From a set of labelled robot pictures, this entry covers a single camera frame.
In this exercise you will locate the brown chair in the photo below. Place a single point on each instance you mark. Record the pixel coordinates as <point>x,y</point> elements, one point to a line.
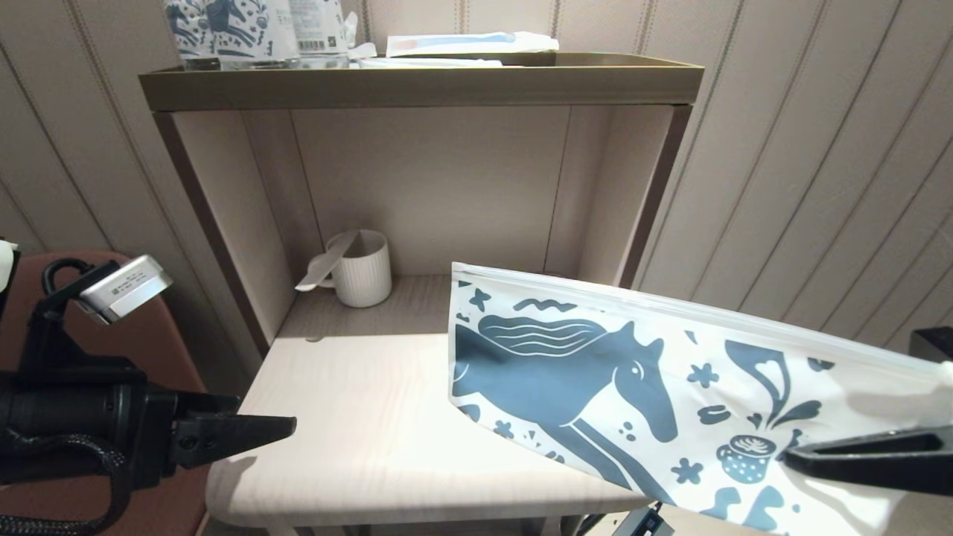
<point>149,342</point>

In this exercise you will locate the light wood shelf desk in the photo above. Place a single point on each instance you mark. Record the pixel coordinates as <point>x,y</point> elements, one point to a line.
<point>372,447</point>

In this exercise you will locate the horse label water bottle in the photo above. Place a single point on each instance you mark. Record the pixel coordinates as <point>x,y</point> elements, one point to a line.
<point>186,30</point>

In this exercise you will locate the barcode label water bottle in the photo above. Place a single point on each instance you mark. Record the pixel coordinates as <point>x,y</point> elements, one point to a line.
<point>319,30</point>

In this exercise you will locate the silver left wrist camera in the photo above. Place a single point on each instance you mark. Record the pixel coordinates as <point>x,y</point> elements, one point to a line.
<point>126,286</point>

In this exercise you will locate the horse-print packages on shelf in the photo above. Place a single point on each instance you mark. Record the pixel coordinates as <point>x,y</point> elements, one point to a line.
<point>249,30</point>

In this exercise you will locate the small knotted white packet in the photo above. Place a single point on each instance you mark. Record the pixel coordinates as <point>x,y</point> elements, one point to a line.
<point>360,48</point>

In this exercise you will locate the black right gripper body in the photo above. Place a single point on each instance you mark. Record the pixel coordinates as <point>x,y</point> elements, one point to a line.
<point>934,344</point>

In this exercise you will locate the white ribbed mug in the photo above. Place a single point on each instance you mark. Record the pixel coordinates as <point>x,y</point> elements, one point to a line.
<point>365,279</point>

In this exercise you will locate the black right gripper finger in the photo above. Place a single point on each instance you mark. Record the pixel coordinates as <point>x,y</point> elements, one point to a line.
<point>893,461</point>

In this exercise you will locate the white wrapped packet in mug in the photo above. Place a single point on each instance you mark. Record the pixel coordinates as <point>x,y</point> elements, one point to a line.
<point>327,260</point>

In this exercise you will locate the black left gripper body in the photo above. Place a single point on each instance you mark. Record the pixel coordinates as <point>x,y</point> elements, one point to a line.
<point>145,439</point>

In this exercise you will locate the white horse-print zip pouch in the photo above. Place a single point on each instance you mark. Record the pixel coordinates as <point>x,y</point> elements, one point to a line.
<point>566,372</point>

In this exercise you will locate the blue white toothbrush packet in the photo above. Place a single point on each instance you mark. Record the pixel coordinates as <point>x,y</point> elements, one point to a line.
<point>461,45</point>

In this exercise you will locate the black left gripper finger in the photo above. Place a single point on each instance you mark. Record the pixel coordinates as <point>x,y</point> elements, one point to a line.
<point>216,439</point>
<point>216,408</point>

